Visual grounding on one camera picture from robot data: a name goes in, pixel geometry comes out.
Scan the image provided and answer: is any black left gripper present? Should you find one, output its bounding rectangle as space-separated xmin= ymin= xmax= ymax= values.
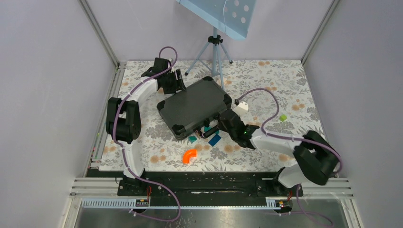
xmin=163 ymin=69 xmax=186 ymax=94

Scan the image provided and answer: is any black poker set case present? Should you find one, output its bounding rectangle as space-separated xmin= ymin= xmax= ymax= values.
xmin=156 ymin=76 xmax=232 ymax=140

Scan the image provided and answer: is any orange curved toy block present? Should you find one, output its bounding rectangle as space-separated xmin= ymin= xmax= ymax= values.
xmin=182 ymin=149 xmax=197 ymax=164

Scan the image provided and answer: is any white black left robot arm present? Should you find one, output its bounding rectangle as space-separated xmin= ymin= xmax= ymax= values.
xmin=106 ymin=57 xmax=186 ymax=195

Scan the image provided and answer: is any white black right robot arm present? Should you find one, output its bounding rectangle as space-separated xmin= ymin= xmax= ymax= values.
xmin=218 ymin=110 xmax=341 ymax=196

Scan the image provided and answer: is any blue toy brick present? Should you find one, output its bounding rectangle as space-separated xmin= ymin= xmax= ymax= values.
xmin=208 ymin=134 xmax=221 ymax=147

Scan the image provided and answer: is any teal triangular toy block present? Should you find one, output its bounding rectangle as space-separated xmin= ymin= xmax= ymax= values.
xmin=188 ymin=135 xmax=198 ymax=144

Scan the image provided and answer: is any blue tripod stand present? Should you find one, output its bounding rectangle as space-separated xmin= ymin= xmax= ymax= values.
xmin=184 ymin=27 xmax=233 ymax=90

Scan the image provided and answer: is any green toy cube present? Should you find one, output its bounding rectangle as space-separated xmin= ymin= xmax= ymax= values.
xmin=279 ymin=114 xmax=288 ymax=122

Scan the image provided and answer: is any blue perforated board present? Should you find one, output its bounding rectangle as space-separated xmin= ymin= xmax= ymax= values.
xmin=177 ymin=0 xmax=256 ymax=40

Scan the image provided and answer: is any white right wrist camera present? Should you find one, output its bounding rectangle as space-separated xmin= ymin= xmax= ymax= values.
xmin=233 ymin=101 xmax=249 ymax=116

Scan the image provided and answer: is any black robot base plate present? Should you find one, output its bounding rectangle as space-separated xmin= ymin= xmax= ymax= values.
xmin=117 ymin=171 xmax=303 ymax=207

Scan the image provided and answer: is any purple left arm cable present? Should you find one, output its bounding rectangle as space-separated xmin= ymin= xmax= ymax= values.
xmin=112 ymin=46 xmax=182 ymax=223

